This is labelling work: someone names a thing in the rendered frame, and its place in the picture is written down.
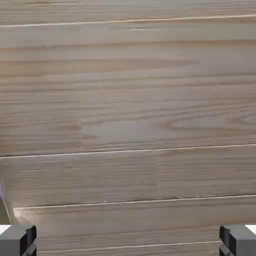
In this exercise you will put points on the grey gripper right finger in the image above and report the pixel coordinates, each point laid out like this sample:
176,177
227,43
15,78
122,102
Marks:
240,240

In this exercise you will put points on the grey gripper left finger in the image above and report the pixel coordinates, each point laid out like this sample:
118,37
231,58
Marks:
14,240

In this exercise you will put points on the light wood cabinet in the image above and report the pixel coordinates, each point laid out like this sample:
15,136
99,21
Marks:
128,224

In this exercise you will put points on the light wood cabinet door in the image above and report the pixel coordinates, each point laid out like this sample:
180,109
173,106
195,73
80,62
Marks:
128,10
128,90

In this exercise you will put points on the narrow light wood drawer front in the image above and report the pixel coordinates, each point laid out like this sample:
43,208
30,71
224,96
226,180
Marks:
128,178

